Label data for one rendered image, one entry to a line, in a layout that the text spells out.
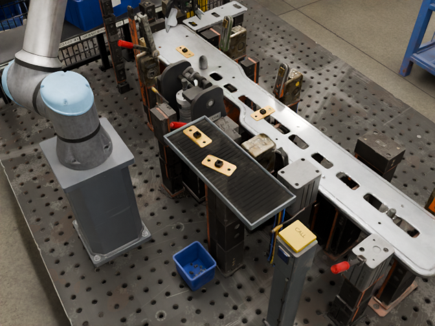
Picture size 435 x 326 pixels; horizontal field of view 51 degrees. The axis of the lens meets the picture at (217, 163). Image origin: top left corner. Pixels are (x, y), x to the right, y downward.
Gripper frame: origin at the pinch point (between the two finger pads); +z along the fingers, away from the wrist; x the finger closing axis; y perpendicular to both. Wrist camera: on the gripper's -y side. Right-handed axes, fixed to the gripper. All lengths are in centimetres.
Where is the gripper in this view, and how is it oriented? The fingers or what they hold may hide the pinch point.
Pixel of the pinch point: (182, 25)
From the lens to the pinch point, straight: 177.5
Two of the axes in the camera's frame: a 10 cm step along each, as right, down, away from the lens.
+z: 0.1, 6.8, 7.3
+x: 8.0, -4.5, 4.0
